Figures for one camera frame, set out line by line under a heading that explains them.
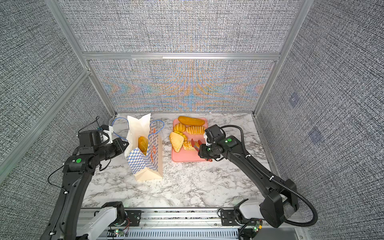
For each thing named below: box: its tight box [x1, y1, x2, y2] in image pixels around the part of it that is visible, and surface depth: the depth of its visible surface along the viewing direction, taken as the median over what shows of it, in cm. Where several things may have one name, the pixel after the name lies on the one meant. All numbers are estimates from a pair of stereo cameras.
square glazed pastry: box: [183, 140, 196, 151], surface depth 98 cm
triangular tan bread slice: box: [169, 132, 184, 153], surface depth 100 cm
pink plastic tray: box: [171, 118, 209, 163], surface depth 97 cm
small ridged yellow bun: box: [173, 122, 187, 133], surface depth 108 cm
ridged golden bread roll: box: [185, 125, 206, 135], surface depth 107 cm
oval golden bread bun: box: [137, 136, 149, 156], surface depth 97 cm
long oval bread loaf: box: [178, 116, 205, 126], surface depth 112 cm
